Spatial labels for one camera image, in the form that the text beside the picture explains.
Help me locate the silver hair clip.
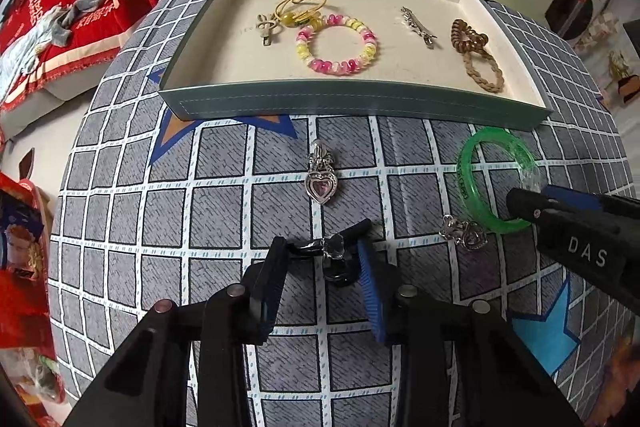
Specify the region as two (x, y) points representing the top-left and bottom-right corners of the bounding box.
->
(400, 6), (438, 50)

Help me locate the green bangle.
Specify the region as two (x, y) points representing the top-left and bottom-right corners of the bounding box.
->
(457, 127), (537, 236)

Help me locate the grey garment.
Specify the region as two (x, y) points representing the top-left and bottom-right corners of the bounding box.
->
(49, 0), (119, 48)

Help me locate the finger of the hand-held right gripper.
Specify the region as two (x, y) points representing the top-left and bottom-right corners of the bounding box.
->
(541, 184), (640, 235)
(505, 187), (640, 324)

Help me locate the blue snack box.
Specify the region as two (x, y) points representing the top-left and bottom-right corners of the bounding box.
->
(0, 187), (51, 280)

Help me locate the pink yellow beaded bracelet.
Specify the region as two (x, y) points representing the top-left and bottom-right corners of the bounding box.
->
(295, 12), (380, 78)

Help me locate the white washing machine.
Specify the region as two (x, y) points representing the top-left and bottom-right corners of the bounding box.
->
(544, 0), (627, 50)

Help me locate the beige braided hair tie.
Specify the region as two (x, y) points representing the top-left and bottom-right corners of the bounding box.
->
(461, 49), (504, 95)

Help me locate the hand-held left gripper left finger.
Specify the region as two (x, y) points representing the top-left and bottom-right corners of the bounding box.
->
(65, 237), (291, 427)

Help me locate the red box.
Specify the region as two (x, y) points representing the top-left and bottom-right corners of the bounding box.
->
(0, 277), (57, 350)

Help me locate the grey checked tablecloth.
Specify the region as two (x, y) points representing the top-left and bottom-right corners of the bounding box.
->
(49, 0), (633, 427)

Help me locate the silver heart charm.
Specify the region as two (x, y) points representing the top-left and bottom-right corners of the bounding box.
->
(439, 214), (489, 253)

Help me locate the silver heart pendant pink stone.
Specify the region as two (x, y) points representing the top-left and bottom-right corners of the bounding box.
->
(304, 139), (341, 207)

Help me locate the grey-green jewelry tray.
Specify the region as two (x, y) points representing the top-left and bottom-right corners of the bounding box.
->
(158, 0), (554, 132)

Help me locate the light blue garment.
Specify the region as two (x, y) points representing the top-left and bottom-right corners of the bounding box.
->
(0, 9), (57, 84)

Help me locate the grey sofa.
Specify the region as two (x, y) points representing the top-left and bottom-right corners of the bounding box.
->
(0, 49), (123, 142)

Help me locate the yellow cord bracelet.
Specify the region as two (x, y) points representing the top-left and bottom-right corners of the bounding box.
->
(272, 0), (329, 29)

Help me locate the brown coil hair tie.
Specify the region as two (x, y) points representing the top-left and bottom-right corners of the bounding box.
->
(450, 18), (490, 56)

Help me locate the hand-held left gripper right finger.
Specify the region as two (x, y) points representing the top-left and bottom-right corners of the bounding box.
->
(356, 240), (576, 427)

